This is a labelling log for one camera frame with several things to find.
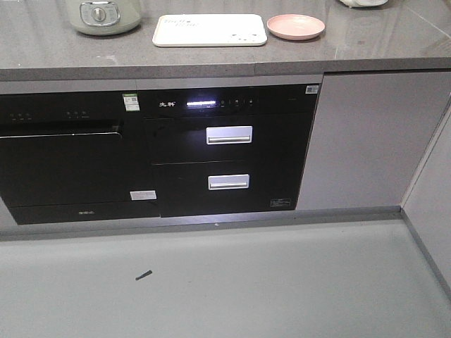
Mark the pink round plate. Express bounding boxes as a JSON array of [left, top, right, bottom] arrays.
[[266, 14, 326, 41]]

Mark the cream bear serving tray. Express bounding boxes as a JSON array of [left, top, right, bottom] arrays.
[[152, 14, 267, 47]]

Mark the black disinfection cabinet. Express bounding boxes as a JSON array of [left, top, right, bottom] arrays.
[[138, 83, 320, 217]]

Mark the black floor tape strip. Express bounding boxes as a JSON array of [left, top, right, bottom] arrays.
[[135, 270, 153, 281]]

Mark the grey cabinet door panel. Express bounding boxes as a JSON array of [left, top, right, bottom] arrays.
[[297, 72, 450, 211]]

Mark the black built-in dishwasher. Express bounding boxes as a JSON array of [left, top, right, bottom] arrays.
[[1, 91, 159, 225]]

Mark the green electric cooking pot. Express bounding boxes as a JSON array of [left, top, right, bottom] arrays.
[[65, 0, 142, 36]]

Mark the white side cabinet panel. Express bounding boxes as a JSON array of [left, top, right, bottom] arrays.
[[401, 115, 451, 286]]

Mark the lower silver drawer handle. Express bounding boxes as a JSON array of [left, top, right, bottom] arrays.
[[207, 174, 250, 191]]

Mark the silver drawer handle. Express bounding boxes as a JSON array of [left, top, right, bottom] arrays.
[[206, 126, 253, 145], [207, 174, 250, 191]]

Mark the upper silver drawer handle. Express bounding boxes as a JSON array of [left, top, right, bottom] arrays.
[[206, 126, 253, 145]]

